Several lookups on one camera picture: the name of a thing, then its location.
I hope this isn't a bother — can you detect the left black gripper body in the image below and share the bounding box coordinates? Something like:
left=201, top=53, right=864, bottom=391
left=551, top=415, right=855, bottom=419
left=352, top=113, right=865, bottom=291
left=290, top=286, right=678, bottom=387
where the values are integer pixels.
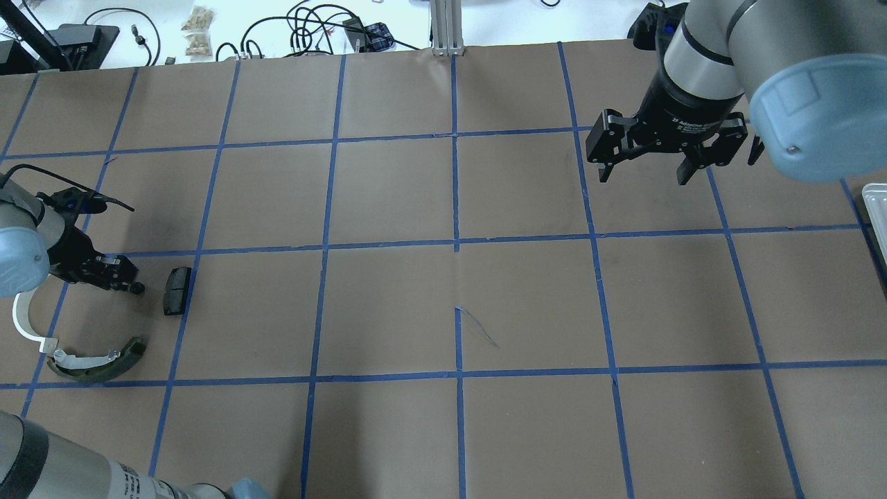
left=48, top=225, right=139, bottom=292

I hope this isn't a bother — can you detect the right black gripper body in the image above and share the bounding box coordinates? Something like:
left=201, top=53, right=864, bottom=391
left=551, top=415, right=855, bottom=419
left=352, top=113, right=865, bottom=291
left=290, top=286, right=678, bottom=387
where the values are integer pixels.
left=586, top=69, right=748, bottom=168

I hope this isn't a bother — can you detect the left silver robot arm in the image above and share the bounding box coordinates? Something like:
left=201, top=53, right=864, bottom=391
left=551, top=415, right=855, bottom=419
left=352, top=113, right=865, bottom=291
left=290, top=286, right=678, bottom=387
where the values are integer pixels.
left=1, top=177, right=268, bottom=498

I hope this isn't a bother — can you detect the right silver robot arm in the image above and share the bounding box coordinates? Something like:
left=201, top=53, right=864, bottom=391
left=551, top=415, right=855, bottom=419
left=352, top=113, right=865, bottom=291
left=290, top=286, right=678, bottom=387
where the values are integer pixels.
left=586, top=1, right=886, bottom=184

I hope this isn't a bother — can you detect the silver metal tray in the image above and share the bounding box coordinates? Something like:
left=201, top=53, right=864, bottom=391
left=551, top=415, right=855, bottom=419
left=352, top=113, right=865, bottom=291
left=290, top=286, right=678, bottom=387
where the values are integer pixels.
left=861, top=182, right=887, bottom=266

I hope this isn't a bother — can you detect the white plastic arc piece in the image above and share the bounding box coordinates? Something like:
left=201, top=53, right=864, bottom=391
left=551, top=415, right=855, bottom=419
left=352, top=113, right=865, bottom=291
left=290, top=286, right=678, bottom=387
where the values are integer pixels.
left=12, top=288, right=58, bottom=356

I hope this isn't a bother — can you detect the black brake pad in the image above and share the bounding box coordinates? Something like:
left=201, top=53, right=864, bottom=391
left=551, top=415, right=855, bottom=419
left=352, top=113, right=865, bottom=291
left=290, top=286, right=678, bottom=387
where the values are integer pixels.
left=164, top=268, right=191, bottom=316

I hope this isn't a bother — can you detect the dark green brake shoe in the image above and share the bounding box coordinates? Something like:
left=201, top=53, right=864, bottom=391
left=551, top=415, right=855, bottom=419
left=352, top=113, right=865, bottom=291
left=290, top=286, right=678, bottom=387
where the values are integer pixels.
left=46, top=337, right=147, bottom=383

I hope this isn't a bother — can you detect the aluminium frame post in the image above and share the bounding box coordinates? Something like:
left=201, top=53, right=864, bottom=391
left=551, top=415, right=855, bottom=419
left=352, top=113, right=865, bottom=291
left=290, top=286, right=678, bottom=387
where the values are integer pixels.
left=428, top=0, right=465, bottom=57

